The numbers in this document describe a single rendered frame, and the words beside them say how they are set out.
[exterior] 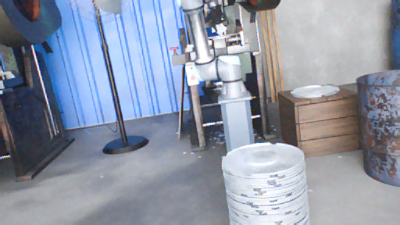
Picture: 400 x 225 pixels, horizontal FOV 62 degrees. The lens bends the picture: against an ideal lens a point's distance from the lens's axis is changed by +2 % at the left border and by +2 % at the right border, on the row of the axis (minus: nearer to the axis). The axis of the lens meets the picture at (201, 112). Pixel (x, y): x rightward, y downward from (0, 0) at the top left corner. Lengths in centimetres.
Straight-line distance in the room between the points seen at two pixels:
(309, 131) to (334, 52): 221
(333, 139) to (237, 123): 61
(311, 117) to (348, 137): 26
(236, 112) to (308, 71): 232
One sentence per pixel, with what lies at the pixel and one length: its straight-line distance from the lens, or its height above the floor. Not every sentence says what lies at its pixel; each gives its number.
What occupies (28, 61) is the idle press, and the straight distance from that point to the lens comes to 308.
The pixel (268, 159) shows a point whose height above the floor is 36.
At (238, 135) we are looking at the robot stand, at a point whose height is 24.
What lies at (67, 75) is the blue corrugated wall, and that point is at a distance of 386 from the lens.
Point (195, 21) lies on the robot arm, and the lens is 176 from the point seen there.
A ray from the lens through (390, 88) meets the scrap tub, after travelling 164.
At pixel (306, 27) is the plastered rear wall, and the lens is 401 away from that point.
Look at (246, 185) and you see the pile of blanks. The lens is 112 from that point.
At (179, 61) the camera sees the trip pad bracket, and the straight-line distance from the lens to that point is 232.
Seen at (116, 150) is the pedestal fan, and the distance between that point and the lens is 272.
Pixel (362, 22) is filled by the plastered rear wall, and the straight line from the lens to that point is 430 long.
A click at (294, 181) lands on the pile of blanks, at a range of 114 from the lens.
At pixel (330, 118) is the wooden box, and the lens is 208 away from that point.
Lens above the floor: 81
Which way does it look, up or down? 13 degrees down
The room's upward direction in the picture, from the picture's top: 9 degrees counter-clockwise
